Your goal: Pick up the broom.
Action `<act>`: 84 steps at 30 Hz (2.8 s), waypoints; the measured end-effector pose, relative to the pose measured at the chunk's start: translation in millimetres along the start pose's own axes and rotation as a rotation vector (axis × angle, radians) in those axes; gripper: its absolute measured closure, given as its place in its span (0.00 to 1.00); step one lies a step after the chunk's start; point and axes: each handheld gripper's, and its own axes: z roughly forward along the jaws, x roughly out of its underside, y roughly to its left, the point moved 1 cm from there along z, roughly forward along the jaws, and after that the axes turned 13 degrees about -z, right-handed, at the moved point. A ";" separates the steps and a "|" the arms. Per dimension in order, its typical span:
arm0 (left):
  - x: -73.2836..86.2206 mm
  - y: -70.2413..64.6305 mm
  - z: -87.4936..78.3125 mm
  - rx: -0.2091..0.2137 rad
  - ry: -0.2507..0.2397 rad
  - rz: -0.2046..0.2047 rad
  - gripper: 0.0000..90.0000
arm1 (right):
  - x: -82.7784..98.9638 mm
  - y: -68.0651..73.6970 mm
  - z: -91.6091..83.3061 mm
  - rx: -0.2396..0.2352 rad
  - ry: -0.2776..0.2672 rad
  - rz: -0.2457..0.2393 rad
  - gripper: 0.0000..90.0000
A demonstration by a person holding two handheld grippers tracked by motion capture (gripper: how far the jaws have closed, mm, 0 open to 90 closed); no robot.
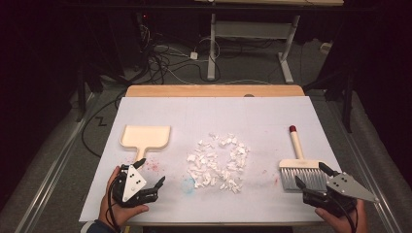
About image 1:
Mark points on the small white box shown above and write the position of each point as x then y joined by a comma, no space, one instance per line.
325,47

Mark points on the pile of white paper scraps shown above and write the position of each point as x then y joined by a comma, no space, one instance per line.
207,165

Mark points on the cream plastic dustpan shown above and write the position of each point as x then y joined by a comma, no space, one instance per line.
145,137

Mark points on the person's left hand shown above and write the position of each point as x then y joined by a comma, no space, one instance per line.
108,207

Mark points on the black metal stand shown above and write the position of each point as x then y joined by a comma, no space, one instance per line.
81,97
347,103

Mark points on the dark device with red light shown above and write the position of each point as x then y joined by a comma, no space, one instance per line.
143,19

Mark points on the white table cover sheet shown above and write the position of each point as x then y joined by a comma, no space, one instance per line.
226,116

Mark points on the person's right hand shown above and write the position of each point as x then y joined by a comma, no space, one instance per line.
346,225

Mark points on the white power adapter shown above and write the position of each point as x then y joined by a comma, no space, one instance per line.
193,55

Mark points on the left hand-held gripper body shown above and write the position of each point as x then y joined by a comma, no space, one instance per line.
132,184

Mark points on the aluminium floor rail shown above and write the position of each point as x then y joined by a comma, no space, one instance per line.
366,168
55,171

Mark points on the cream hand brush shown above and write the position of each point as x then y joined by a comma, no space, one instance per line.
302,171

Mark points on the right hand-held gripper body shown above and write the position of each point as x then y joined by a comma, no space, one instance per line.
348,189

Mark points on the white metal desk frame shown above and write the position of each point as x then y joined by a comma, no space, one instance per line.
212,48

